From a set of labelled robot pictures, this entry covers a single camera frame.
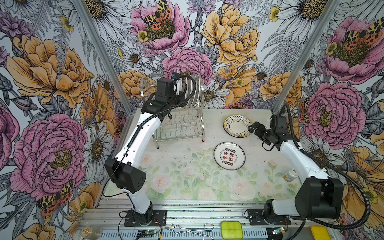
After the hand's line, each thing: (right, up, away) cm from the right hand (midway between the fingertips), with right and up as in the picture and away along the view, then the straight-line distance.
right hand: (254, 134), depth 86 cm
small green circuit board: (-56, -45, -15) cm, 73 cm away
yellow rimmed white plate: (-4, +4, +22) cm, 23 cm away
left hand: (-41, +19, -9) cm, 46 cm away
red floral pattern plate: (-12, -14, +10) cm, 21 cm away
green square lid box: (-17, -43, -16) cm, 49 cm away
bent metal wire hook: (-41, -44, -15) cm, 62 cm away
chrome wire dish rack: (-43, +7, +23) cm, 49 cm away
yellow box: (+24, -44, -16) cm, 53 cm away
